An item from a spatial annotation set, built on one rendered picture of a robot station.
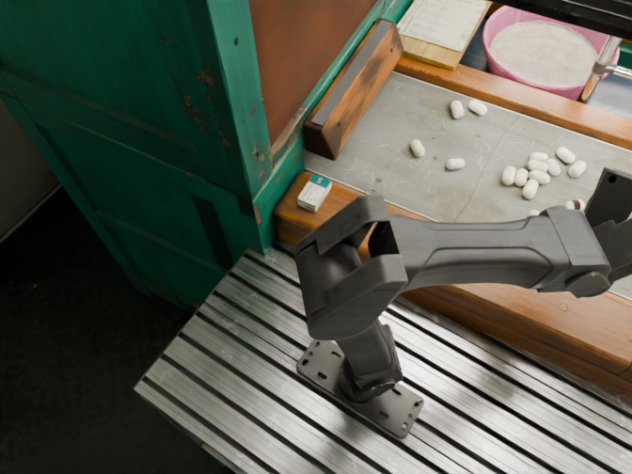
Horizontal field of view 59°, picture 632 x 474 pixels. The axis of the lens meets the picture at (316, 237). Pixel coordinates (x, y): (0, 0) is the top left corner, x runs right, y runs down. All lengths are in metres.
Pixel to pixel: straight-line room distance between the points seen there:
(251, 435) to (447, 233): 0.50
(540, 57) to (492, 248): 0.80
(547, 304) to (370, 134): 0.44
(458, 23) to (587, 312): 0.64
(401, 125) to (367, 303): 0.64
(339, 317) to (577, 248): 0.25
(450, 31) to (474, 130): 0.23
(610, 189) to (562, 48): 0.66
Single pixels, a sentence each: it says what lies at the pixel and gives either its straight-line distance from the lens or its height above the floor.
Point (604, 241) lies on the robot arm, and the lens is 0.66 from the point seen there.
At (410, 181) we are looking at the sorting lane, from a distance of 1.01.
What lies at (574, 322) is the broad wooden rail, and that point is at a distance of 0.91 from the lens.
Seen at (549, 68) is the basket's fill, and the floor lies 0.73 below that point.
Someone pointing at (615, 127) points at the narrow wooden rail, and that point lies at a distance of 1.16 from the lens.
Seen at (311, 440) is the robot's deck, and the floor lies 0.67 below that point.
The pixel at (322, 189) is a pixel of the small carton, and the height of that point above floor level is 0.79.
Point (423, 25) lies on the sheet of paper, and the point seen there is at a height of 0.78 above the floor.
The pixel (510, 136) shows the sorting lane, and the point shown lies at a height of 0.74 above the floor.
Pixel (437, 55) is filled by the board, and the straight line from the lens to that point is 1.18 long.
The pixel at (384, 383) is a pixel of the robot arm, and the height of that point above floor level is 0.81.
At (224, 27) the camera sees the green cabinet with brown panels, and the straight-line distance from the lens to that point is 0.64.
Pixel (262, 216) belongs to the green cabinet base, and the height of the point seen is 0.77.
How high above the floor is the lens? 1.54
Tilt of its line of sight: 59 degrees down
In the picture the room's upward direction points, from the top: 3 degrees counter-clockwise
